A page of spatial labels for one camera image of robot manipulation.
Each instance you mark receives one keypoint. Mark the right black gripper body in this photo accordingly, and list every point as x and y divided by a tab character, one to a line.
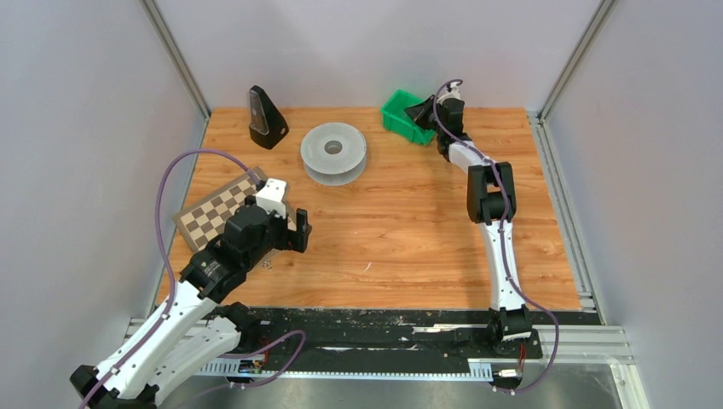
440	109

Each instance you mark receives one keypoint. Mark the aluminium frame post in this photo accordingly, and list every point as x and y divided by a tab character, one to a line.
166	37
584	43

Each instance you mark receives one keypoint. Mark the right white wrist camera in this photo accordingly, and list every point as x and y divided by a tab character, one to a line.
449	91

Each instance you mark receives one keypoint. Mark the black metronome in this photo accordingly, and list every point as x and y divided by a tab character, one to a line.
267	125

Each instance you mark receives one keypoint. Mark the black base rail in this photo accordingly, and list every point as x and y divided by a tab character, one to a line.
378	339

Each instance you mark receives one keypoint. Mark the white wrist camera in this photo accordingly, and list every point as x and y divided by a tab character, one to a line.
449	91
271	197

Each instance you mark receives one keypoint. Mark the green plastic bin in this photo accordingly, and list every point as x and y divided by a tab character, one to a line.
396	120

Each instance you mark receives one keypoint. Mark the right aluminium frame post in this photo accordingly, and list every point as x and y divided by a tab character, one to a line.
584	43

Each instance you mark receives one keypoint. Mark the left aluminium frame post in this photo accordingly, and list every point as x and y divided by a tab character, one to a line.
166	37

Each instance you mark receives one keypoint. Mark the wooden chessboard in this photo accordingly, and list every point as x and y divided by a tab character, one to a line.
203	220

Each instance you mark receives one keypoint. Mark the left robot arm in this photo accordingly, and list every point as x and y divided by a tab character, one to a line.
157	359

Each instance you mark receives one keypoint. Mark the grey perforated cable spool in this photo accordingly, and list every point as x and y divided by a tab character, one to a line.
334	154

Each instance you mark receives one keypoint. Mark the white slotted cable duct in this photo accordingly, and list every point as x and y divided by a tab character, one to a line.
471	371

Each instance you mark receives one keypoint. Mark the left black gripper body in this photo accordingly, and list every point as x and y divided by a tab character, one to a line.
277	230

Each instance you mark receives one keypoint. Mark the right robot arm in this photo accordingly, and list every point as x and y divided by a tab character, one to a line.
491	205

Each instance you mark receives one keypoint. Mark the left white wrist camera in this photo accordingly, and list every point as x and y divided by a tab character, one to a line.
271	197

